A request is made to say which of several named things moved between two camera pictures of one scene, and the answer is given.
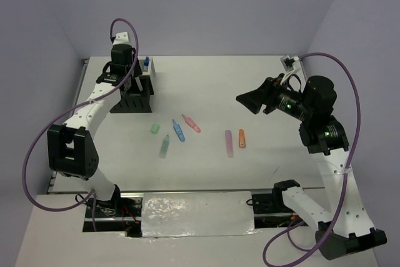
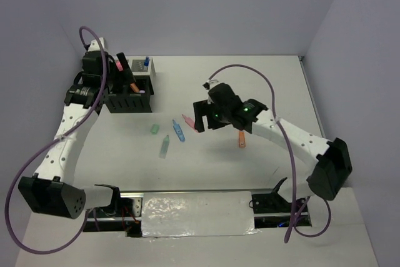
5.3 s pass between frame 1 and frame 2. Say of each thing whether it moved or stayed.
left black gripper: moved
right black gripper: moved
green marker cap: stayed
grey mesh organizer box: stayed
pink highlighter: stayed
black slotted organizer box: stayed
